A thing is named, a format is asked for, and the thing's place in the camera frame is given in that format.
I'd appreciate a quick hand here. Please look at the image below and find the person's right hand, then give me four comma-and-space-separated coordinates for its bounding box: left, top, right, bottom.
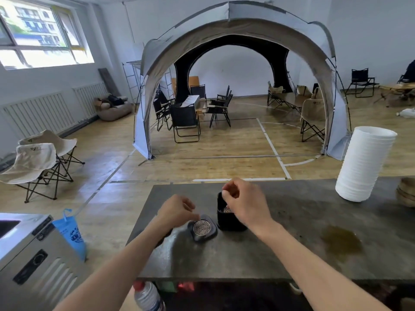
221, 178, 276, 235

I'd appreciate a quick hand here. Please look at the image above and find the person's left hand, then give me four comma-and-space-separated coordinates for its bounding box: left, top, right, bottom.
156, 194, 201, 231

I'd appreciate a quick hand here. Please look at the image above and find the black lid with metal mesh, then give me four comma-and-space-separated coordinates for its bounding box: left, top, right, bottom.
187, 214, 218, 243

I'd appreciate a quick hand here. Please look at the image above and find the person's right forearm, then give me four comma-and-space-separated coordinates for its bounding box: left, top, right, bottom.
250, 220, 391, 311

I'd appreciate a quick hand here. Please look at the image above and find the person's left forearm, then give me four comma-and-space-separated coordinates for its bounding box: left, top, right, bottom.
53, 220, 176, 311

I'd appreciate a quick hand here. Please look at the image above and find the black cylindrical container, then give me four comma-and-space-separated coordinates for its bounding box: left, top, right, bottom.
217, 192, 248, 232

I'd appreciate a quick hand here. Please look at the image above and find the clear bottle with red cap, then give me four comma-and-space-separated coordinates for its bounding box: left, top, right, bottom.
132, 281, 165, 311

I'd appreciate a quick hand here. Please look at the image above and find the white folding table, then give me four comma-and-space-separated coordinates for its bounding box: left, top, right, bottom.
180, 95, 201, 109

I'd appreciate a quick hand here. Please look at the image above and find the beige folding camp chair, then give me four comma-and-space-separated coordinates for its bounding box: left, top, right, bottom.
18, 130, 86, 178
267, 81, 286, 107
0, 143, 74, 204
300, 98, 327, 143

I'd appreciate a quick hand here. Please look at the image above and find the low wooden camp table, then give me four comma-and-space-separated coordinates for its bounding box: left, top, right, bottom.
279, 92, 309, 111

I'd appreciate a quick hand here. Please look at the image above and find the wooden board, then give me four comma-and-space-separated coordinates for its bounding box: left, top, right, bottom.
171, 76, 200, 95

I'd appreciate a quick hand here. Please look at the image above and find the blue plastic bag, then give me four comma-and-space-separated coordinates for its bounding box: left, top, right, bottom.
52, 209, 88, 263

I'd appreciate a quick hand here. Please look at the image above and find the beige bean bag sofa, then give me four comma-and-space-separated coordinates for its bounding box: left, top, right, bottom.
94, 93, 134, 122

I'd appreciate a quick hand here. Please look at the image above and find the stack of white bowls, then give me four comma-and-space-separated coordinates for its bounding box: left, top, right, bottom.
335, 126, 398, 203

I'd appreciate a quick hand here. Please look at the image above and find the dark leaning board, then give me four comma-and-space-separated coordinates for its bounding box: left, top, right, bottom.
98, 67, 121, 98

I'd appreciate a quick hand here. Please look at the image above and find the stainless steel appliance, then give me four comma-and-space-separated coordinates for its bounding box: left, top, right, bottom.
0, 213, 92, 311

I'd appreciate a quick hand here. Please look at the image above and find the grey dome tent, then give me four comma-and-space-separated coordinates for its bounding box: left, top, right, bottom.
133, 0, 353, 161

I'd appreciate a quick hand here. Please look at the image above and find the stack of wooden bowls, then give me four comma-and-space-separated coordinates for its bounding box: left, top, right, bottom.
396, 177, 415, 208

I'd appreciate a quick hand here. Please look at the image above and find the wooden roll table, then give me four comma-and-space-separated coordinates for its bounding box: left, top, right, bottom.
373, 82, 415, 108

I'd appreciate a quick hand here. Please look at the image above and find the window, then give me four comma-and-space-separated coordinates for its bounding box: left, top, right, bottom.
0, 0, 95, 71

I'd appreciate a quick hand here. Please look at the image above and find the metal rack frame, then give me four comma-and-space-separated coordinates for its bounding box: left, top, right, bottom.
122, 59, 143, 104

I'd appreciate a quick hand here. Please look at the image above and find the white wall radiator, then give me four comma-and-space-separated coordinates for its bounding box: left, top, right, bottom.
73, 82, 109, 119
1, 92, 77, 138

